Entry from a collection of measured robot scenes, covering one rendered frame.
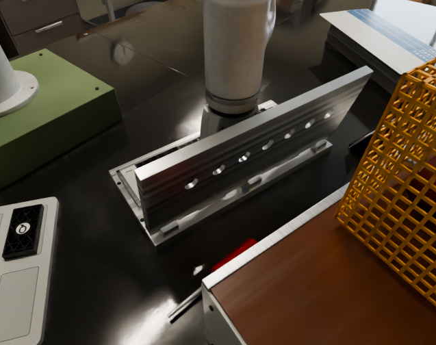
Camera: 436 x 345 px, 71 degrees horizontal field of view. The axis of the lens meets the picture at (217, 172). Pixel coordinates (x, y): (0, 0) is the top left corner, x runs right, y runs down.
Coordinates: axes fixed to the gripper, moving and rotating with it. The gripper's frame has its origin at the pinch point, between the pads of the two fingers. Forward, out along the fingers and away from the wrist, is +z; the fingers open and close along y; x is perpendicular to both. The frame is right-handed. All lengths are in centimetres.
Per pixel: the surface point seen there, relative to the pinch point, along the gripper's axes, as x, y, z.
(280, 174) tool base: 5.7, -8.9, 2.3
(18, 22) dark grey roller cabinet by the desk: -251, 11, 51
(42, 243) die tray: -6.5, 35.0, 3.3
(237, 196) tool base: 5.2, 1.9, 2.3
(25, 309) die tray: 3.4, 39.8, 3.3
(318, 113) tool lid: 7.2, -13.3, -11.9
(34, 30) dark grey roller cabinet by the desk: -254, 2, 60
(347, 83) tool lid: 8.1, -17.5, -16.6
